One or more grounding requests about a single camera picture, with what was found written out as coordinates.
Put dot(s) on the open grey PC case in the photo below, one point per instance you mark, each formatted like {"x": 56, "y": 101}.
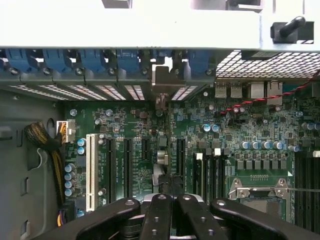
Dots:
{"x": 25, "y": 155}

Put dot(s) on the thin metal locking lever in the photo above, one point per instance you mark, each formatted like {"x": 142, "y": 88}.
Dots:
{"x": 305, "y": 191}

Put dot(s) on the green motherboard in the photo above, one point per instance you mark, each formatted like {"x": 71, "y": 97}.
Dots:
{"x": 250, "y": 125}

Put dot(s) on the CPU socket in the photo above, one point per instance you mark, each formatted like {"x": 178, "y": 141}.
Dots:
{"x": 275, "y": 208}

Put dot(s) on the white power connector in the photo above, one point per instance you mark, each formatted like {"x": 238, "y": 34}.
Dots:
{"x": 68, "y": 131}

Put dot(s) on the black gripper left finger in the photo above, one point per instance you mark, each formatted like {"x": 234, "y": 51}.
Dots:
{"x": 157, "y": 220}

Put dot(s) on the black RAM slot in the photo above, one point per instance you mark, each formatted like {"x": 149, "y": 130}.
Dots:
{"x": 301, "y": 190}
{"x": 210, "y": 175}
{"x": 313, "y": 205}
{"x": 220, "y": 175}

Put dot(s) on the metal socket cover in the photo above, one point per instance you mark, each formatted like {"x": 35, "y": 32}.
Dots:
{"x": 255, "y": 193}

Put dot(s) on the silver network port block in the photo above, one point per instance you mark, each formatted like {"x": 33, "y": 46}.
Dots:
{"x": 274, "y": 90}
{"x": 257, "y": 90}

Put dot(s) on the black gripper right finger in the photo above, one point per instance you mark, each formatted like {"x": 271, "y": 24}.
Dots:
{"x": 190, "y": 220}

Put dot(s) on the blue card retention clip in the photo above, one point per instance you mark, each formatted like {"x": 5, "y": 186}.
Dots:
{"x": 127, "y": 60}
{"x": 91, "y": 60}
{"x": 198, "y": 60}
{"x": 53, "y": 60}
{"x": 16, "y": 60}

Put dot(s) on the long black expansion slot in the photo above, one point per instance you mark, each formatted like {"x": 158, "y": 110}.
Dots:
{"x": 181, "y": 156}
{"x": 128, "y": 167}
{"x": 110, "y": 170}

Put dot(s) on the silver USB port block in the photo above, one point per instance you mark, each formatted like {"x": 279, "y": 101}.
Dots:
{"x": 236, "y": 90}
{"x": 222, "y": 90}

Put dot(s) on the white expansion slot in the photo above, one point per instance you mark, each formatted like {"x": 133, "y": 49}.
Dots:
{"x": 91, "y": 172}

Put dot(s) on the short black expansion slot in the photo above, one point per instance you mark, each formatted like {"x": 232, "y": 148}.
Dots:
{"x": 145, "y": 150}

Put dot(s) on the black case lock lever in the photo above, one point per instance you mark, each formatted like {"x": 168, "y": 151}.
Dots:
{"x": 291, "y": 27}

